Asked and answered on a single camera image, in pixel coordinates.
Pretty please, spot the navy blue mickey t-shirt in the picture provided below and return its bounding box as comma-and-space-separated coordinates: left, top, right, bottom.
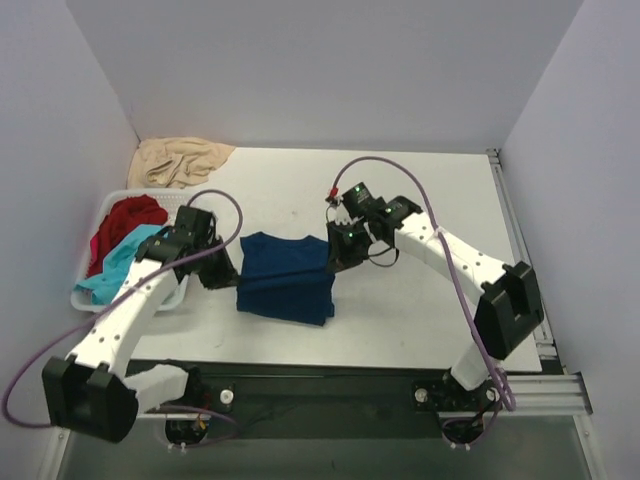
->
236, 232, 335, 326

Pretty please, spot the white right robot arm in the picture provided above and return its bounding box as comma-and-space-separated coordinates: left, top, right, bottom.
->
327, 196, 544, 408

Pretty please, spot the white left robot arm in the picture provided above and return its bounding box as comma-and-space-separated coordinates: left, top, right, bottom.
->
42, 241, 232, 443

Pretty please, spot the white plastic laundry basket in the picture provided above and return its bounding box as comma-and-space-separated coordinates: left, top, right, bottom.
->
70, 189, 189, 313

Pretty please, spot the red t-shirt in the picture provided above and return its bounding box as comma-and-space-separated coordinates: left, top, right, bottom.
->
87, 195, 169, 277

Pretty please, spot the turquoise t-shirt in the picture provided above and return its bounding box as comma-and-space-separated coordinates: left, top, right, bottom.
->
71, 224, 162, 312

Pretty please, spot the beige t-shirt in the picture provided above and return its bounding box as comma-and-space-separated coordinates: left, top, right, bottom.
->
126, 137, 236, 189

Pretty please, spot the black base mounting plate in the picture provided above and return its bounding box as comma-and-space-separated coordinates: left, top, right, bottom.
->
162, 363, 499, 443

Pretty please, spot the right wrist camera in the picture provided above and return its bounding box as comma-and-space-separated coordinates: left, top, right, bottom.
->
325, 182, 384, 226

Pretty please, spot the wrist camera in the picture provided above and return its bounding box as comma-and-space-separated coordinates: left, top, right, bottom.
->
325, 182, 384, 226
134, 206, 216, 265

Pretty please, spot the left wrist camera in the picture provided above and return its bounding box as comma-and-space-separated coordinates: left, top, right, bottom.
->
134, 206, 216, 265

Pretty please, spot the right side aluminium rail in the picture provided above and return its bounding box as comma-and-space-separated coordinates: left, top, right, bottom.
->
486, 149, 567, 375

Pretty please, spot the aluminium frame rail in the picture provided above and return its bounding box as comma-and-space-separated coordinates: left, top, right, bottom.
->
54, 372, 594, 421

